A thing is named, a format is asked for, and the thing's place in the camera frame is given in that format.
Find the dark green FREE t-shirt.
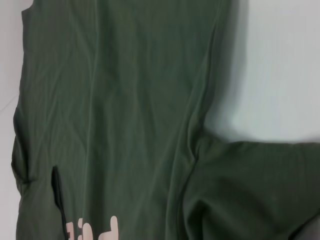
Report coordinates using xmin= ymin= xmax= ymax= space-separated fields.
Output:
xmin=9 ymin=0 xmax=320 ymax=240

